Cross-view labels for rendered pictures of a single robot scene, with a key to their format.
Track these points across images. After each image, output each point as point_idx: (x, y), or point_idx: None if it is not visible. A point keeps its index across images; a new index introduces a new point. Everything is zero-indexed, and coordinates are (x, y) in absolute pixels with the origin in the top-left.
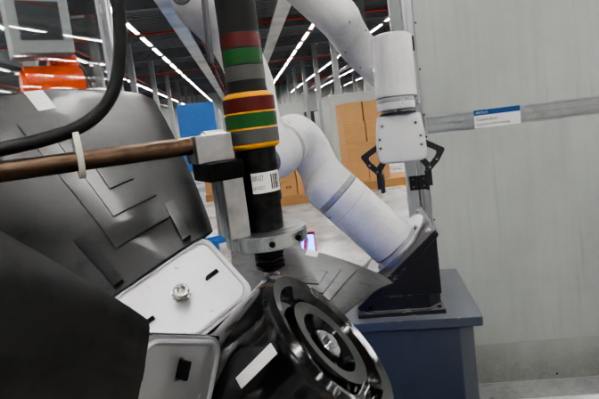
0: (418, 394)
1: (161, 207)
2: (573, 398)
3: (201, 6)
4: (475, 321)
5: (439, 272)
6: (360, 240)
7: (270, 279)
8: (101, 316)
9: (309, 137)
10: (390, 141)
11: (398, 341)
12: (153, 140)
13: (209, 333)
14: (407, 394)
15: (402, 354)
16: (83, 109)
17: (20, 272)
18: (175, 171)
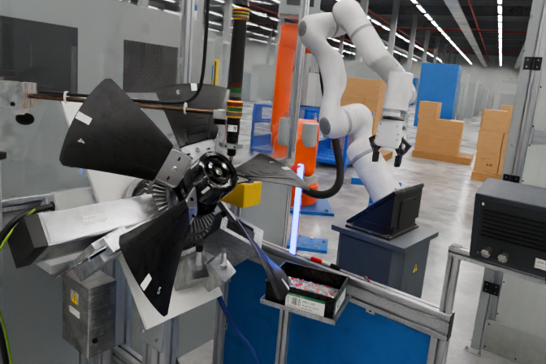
0: None
1: (205, 127)
2: (404, 293)
3: (309, 38)
4: (399, 250)
5: (425, 229)
6: (366, 187)
7: (211, 151)
8: (163, 140)
9: (359, 119)
10: (382, 133)
11: (360, 246)
12: (218, 106)
13: None
14: None
15: (360, 254)
16: (204, 92)
17: (152, 127)
18: None
